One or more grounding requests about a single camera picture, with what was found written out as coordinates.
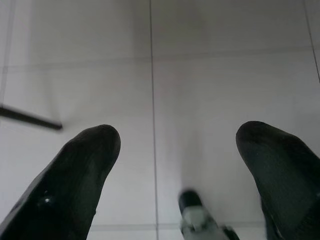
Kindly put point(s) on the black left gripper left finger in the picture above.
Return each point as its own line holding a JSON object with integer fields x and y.
{"x": 65, "y": 180}

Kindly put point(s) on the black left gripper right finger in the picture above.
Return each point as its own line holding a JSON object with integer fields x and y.
{"x": 287, "y": 180}

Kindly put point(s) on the black metal table leg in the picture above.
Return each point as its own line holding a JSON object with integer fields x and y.
{"x": 30, "y": 118}

